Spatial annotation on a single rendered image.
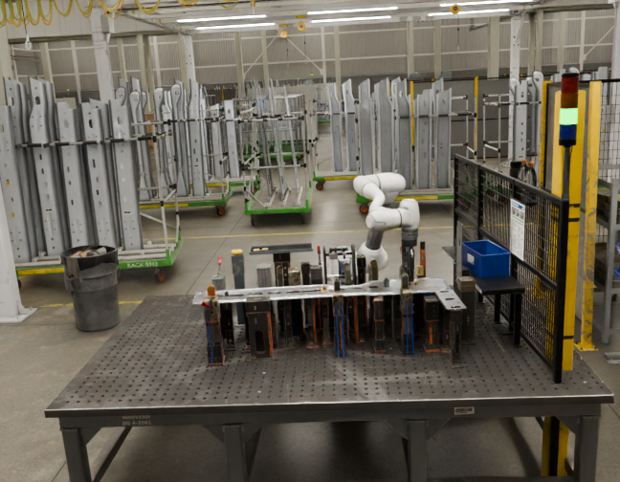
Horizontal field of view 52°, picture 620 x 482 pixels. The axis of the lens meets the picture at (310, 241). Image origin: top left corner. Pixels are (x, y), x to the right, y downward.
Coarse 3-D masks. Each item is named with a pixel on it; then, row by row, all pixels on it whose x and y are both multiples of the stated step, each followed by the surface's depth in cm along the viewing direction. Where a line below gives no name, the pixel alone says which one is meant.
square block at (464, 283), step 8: (464, 280) 330; (472, 280) 330; (464, 288) 331; (472, 288) 331; (464, 296) 332; (472, 296) 332; (472, 304) 333; (464, 312) 334; (472, 312) 334; (464, 320) 335; (472, 320) 336; (464, 328) 336; (472, 328) 337; (464, 336) 338; (472, 336) 338; (464, 344) 338; (472, 344) 338
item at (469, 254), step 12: (480, 240) 368; (468, 252) 356; (480, 252) 370; (492, 252) 362; (504, 252) 347; (468, 264) 358; (480, 264) 341; (492, 264) 340; (504, 264) 341; (480, 276) 342; (492, 276) 342
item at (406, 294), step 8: (400, 288) 329; (400, 296) 330; (408, 296) 323; (400, 304) 331; (408, 304) 324; (408, 312) 325; (408, 320) 327; (408, 328) 328; (408, 336) 328; (408, 344) 329; (408, 352) 329
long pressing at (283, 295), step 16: (256, 288) 354; (272, 288) 354; (288, 288) 352; (304, 288) 351; (320, 288) 349; (368, 288) 345; (384, 288) 344; (416, 288) 341; (432, 288) 339; (448, 288) 339
